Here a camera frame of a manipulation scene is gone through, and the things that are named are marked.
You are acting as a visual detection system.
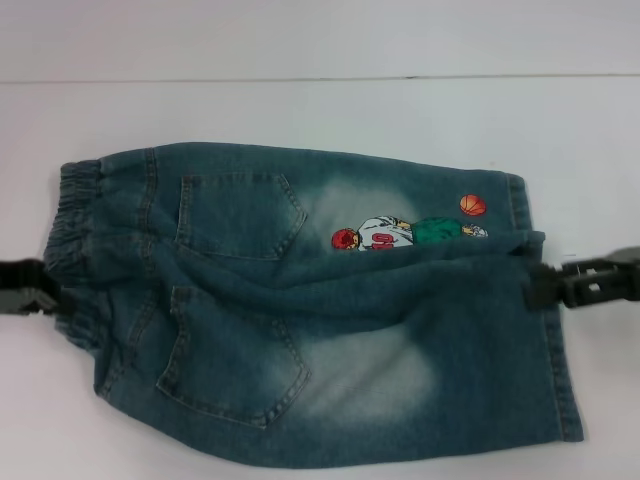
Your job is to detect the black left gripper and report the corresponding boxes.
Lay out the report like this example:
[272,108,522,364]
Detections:
[0,256,75,317]

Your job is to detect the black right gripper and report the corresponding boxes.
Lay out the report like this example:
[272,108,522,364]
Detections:
[521,244,640,309]

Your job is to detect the blue denim shorts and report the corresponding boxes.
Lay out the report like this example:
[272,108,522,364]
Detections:
[43,142,591,432]

